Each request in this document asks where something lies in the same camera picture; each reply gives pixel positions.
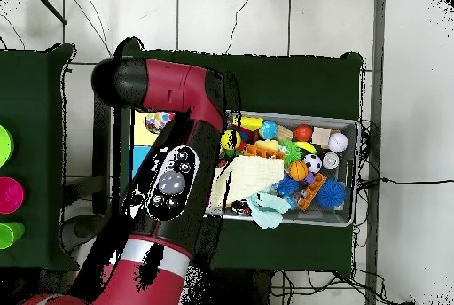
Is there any cream knitted cloth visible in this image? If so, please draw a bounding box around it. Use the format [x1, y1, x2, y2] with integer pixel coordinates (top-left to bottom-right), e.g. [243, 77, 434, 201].
[208, 155, 286, 210]

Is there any polka dot paper wrapper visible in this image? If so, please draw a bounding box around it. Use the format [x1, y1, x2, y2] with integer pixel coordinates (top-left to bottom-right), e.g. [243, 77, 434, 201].
[145, 111, 176, 135]

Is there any wooden box with three holes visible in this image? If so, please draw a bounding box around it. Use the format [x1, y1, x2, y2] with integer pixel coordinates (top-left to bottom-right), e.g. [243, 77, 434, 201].
[128, 110, 164, 179]

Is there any yellow smooth ball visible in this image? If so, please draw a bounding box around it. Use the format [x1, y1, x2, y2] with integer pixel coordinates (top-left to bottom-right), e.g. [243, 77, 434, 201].
[220, 129, 242, 151]

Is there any green spiky ball with eyes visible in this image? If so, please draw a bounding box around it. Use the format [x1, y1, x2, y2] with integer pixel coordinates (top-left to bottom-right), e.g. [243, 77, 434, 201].
[279, 139, 303, 165]

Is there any light blue cloth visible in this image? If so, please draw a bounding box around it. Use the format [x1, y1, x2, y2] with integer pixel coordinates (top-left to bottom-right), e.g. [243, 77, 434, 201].
[246, 192, 292, 230]

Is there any small orange basketball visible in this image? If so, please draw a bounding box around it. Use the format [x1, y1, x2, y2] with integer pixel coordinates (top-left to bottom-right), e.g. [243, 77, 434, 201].
[287, 160, 309, 182]

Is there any orange red ball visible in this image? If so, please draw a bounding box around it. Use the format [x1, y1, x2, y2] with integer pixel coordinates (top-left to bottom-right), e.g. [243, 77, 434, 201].
[294, 124, 314, 143]

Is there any small soccer ball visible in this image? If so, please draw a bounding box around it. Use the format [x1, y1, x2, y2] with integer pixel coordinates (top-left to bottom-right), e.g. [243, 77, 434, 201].
[301, 153, 323, 174]

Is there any dark green table cloth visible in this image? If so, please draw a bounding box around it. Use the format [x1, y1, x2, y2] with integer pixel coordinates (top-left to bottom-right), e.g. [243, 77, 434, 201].
[0, 43, 80, 271]
[111, 37, 364, 279]

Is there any blue spiky ball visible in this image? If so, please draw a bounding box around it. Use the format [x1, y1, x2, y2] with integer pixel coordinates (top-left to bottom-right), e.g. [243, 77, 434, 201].
[315, 178, 347, 209]

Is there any small white baseball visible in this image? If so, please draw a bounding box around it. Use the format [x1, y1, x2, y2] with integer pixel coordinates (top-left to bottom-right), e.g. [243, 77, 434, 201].
[327, 131, 349, 153]

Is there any black upright panel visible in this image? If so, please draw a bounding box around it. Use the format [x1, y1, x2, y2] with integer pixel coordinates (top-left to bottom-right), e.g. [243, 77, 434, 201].
[92, 100, 112, 215]

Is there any grey stand foot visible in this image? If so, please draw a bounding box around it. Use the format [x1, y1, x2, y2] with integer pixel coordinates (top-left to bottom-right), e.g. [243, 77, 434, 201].
[61, 214, 105, 253]

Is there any pink plastic cup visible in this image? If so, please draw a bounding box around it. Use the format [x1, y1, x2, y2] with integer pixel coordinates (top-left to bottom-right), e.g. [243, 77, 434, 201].
[0, 176, 26, 215]

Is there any neon green plastic cup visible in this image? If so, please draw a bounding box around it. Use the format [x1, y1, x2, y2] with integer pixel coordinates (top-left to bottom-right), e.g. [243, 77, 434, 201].
[0, 221, 27, 250]
[0, 124, 15, 168]

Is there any black pole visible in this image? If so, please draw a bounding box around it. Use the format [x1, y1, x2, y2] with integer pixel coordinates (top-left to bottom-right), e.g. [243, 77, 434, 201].
[29, 0, 68, 26]

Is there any shallow wire mesh bin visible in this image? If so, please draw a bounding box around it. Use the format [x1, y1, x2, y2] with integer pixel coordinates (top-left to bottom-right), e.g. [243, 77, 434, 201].
[205, 109, 360, 228]

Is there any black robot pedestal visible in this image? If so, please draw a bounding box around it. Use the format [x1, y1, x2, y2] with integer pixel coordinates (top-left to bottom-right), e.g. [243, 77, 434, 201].
[215, 269, 272, 305]

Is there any black floor cable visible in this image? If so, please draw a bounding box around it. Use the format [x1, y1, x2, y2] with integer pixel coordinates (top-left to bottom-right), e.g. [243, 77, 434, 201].
[356, 176, 454, 186]

